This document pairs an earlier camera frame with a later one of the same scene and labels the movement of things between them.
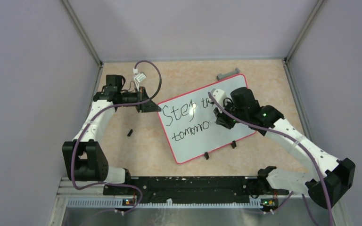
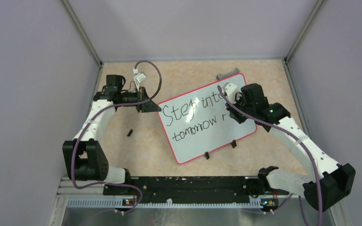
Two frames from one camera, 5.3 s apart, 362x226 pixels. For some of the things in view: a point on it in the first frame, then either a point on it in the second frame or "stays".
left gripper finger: x=150 y=107 stays
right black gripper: x=221 y=119 to x=240 y=119
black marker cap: x=130 y=133 stays
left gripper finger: x=144 y=95 stays
